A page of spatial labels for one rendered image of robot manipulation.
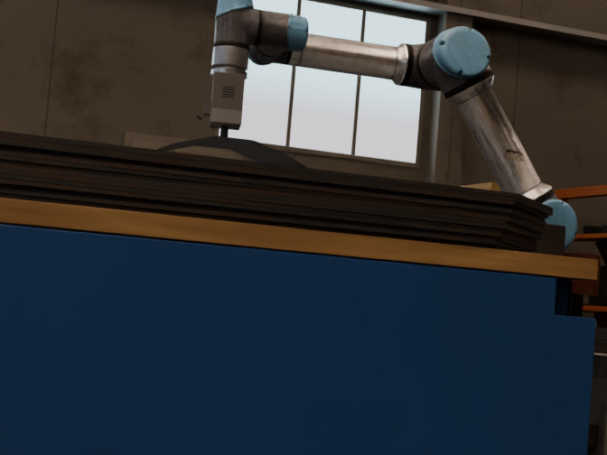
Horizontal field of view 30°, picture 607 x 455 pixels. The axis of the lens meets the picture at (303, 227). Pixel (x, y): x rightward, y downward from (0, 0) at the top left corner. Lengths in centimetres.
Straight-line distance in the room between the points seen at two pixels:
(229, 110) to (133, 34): 852
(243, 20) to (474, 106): 53
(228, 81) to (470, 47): 53
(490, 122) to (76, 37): 844
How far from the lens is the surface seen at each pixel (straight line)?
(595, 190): 1150
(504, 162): 249
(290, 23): 238
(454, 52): 245
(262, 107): 1101
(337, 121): 1126
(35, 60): 1062
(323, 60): 252
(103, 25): 1078
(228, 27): 235
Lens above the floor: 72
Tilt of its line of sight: 4 degrees up
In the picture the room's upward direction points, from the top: 5 degrees clockwise
